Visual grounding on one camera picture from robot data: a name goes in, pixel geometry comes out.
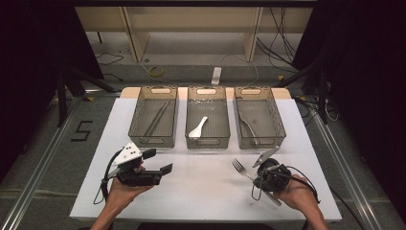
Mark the yellow tape roll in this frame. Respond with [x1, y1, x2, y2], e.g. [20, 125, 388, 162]
[148, 65, 165, 78]

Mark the white spoon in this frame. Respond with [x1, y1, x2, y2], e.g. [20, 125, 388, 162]
[188, 115, 210, 139]

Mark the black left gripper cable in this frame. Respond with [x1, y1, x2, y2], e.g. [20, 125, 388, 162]
[93, 149, 124, 205]

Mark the metal fork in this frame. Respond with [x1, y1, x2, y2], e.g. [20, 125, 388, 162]
[231, 158, 283, 207]

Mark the smoky clear plastic bin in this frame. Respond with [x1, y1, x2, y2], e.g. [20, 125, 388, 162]
[185, 85, 232, 150]
[233, 85, 287, 150]
[127, 85, 179, 149]

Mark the bundle of black cables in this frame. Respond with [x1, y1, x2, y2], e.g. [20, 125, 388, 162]
[256, 7, 299, 74]

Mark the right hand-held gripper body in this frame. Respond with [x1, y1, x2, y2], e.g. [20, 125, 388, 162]
[252, 145, 293, 194]

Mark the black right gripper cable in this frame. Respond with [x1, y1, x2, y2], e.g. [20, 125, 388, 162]
[251, 165, 322, 205]

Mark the white power strip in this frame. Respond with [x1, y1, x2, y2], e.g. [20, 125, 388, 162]
[211, 66, 222, 86]

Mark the person's left hand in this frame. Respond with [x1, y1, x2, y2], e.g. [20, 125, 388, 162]
[104, 178, 155, 210]

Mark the person's right hand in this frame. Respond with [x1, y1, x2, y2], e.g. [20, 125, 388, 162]
[272, 172, 316, 215]

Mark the metal table knife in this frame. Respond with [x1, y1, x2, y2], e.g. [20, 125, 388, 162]
[238, 114, 260, 147]

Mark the aluminium floor rail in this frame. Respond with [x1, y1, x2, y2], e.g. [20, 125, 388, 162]
[309, 111, 383, 230]
[0, 95, 84, 230]

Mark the light wooden shelf unit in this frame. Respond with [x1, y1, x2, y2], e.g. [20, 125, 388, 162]
[75, 6, 314, 63]

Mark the thin black floor cable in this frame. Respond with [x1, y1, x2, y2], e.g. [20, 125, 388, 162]
[95, 52, 124, 67]

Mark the black metal stand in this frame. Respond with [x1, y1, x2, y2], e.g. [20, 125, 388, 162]
[56, 67, 115, 127]
[274, 59, 330, 125]

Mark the white power cable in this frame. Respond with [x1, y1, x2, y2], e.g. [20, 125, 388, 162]
[219, 52, 259, 87]

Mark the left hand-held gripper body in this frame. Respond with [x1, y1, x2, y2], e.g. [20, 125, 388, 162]
[101, 142, 163, 188]

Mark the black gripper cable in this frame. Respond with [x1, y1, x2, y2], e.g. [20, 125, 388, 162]
[251, 165, 322, 205]
[93, 149, 124, 205]

